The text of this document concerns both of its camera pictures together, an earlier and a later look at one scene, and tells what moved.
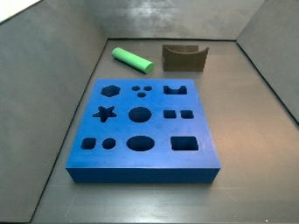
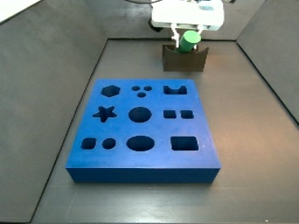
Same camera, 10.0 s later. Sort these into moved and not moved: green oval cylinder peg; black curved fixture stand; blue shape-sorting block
Moved: green oval cylinder peg
Not moved: black curved fixture stand; blue shape-sorting block
